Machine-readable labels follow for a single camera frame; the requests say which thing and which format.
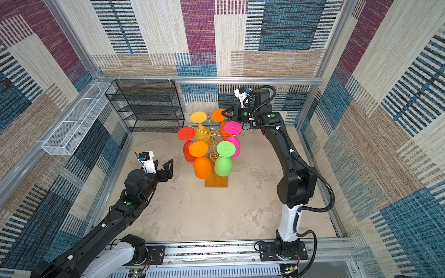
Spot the orange wine glass back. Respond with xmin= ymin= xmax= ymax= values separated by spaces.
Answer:
xmin=212 ymin=108 xmax=230 ymax=141

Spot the orange wine glass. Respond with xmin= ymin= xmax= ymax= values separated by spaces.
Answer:
xmin=212 ymin=108 xmax=230 ymax=141
xmin=189 ymin=141 xmax=212 ymax=180

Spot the pink wine glass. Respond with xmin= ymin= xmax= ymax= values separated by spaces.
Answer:
xmin=224 ymin=122 xmax=242 ymax=158

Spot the green wine glass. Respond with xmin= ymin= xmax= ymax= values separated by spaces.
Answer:
xmin=214 ymin=141 xmax=236 ymax=177

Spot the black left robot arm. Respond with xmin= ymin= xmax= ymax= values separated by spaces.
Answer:
xmin=31 ymin=159 xmax=174 ymax=278

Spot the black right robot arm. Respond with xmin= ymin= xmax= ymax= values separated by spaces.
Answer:
xmin=221 ymin=85 xmax=317 ymax=260

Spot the orange wine glass front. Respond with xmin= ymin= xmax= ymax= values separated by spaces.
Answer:
xmin=189 ymin=141 xmax=212 ymax=180

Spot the red wine glass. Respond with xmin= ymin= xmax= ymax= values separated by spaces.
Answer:
xmin=177 ymin=127 xmax=196 ymax=163

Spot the yellow wine glass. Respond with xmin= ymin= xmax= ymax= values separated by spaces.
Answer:
xmin=190 ymin=112 xmax=211 ymax=145

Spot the black mesh shelf rack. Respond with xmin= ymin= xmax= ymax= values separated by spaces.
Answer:
xmin=105 ymin=79 xmax=185 ymax=132

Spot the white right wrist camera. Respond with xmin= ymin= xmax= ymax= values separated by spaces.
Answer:
xmin=234 ymin=86 xmax=251 ymax=108

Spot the gold wire wine glass rack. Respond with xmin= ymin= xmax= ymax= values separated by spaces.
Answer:
xmin=192 ymin=115 xmax=230 ymax=188

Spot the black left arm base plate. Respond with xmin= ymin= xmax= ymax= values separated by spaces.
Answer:
xmin=141 ymin=245 xmax=166 ymax=267

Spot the white mesh wall basket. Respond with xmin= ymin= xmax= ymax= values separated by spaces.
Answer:
xmin=42 ymin=82 xmax=111 ymax=156

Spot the aluminium front rail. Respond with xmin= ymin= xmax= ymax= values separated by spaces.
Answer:
xmin=62 ymin=237 xmax=359 ymax=278

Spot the black corrugated cable conduit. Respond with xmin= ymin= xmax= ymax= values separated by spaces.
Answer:
xmin=243 ymin=85 xmax=336 ymax=278

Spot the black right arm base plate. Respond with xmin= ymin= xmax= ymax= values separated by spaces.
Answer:
xmin=254 ymin=239 xmax=308 ymax=261

